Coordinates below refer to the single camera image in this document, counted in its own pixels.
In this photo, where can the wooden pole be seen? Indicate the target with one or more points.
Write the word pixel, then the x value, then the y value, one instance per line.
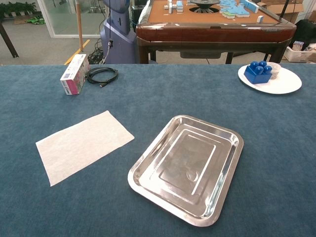
pixel 79 29

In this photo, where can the white glass door frame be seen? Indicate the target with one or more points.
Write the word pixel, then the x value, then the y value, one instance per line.
pixel 45 18

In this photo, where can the small mahjong tile cluster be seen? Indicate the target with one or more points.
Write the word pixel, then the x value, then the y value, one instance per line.
pixel 174 6

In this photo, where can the stainless steel tray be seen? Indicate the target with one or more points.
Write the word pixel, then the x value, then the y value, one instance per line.
pixel 185 170

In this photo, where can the white round plate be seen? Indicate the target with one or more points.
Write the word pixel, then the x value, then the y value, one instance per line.
pixel 284 84

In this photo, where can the brown cardboard box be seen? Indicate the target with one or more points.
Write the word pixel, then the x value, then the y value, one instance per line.
pixel 291 8

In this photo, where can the blue building block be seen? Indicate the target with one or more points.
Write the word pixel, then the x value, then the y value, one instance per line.
pixel 256 77

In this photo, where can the small clear plastic container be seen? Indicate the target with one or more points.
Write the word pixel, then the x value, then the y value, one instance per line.
pixel 276 70

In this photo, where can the dark slanted table leg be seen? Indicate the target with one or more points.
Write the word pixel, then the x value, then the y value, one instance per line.
pixel 7 42

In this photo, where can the white plastic basket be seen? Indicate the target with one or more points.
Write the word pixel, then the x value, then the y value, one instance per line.
pixel 293 55

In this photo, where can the green item on floor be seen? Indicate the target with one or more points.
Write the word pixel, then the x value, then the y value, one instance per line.
pixel 35 20

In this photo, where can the white pink cardboard box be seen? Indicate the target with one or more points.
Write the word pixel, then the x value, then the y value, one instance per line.
pixel 74 76

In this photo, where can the single upright mahjong tile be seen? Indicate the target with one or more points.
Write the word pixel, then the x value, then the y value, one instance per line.
pixel 260 18

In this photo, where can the green potted plants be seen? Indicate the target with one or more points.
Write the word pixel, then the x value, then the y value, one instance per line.
pixel 17 7

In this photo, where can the brown mahjong table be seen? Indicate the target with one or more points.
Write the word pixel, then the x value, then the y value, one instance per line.
pixel 209 33

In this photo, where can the large mahjong tile pile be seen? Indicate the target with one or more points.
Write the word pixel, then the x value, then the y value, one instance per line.
pixel 234 10

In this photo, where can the black table centre dome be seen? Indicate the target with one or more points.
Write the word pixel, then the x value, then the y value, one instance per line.
pixel 204 4

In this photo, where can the black tripod stand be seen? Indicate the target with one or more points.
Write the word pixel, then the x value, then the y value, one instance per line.
pixel 284 11

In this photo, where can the white paper sheet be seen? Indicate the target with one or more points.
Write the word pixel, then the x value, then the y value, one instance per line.
pixel 84 148

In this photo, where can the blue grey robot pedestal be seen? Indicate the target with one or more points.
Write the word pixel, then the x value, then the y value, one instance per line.
pixel 118 42

